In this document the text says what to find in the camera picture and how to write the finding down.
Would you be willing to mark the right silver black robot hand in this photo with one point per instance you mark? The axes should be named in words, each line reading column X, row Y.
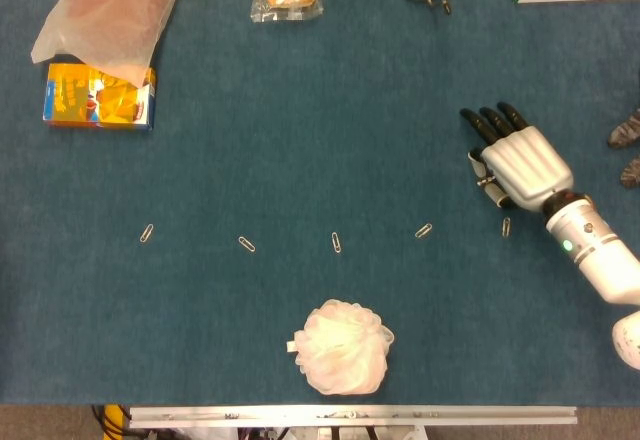
column 525, row 165

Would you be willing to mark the paperclip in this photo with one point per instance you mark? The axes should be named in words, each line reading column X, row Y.
column 246, row 244
column 423, row 230
column 506, row 227
column 146, row 233
column 336, row 243

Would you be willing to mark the white mesh bath pouf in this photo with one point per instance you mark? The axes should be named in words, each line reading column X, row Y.
column 340, row 345

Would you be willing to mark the translucent bag with pink contents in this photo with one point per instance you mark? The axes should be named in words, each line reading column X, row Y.
column 110, row 10

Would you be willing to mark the yellow blue snack box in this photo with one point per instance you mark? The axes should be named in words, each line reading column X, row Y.
column 75, row 100

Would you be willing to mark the aluminium profile rail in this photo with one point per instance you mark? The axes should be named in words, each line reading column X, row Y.
column 350, row 416

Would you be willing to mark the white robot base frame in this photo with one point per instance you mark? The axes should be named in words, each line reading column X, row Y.
column 300, row 434

